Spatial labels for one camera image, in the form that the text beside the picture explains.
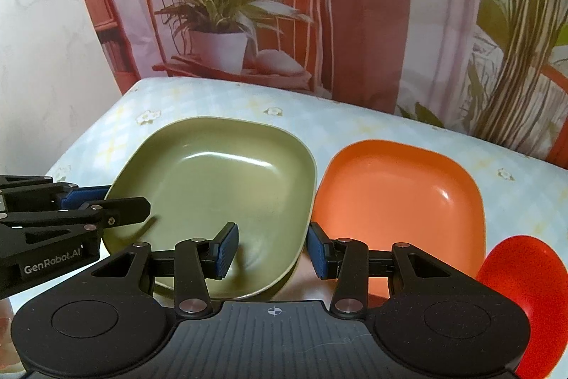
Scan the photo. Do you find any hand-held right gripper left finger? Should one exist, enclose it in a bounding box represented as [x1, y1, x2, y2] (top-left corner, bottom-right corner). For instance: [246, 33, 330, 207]
[91, 222, 241, 318]

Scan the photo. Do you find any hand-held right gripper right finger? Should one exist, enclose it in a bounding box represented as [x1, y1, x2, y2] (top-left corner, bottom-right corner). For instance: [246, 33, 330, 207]
[307, 221, 478, 316]

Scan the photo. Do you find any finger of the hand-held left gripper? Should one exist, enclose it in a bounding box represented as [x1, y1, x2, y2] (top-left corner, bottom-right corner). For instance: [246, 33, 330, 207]
[0, 175, 110, 213]
[0, 196, 152, 231]

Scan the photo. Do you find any green square plate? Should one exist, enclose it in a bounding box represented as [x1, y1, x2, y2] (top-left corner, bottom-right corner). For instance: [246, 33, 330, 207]
[102, 117, 318, 302]

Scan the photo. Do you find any orange square plate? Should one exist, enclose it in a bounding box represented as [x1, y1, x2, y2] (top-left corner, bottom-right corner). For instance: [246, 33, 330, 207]
[301, 139, 487, 300]

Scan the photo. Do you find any red bowl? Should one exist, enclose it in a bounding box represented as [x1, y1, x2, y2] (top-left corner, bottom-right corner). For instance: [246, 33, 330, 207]
[476, 235, 568, 378]

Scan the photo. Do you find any floral checked tablecloth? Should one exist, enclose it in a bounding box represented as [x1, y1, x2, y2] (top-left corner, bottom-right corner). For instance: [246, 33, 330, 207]
[44, 77, 568, 379]

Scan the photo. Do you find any printed backdrop cloth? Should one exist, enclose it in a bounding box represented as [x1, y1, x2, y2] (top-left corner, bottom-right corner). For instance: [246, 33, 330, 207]
[66, 0, 568, 169]

